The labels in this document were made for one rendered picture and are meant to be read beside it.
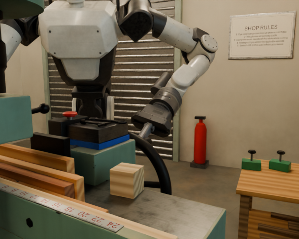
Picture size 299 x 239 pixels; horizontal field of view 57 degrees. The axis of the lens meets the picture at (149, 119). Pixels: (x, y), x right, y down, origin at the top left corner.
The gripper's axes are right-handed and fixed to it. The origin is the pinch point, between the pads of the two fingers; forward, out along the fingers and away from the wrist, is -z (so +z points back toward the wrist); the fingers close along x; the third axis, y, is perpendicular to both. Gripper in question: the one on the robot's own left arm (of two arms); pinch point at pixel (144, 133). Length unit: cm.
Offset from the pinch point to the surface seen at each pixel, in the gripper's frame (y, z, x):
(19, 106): 28.9, -27.9, 7.5
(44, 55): -159, 205, 271
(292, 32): -71, 251, -38
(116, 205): 17.7, -30.3, -10.8
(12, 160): 19.5, -32.2, 8.8
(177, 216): 19.8, -29.0, -20.2
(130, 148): 11.8, -15.1, -4.3
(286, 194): -60, 45, -53
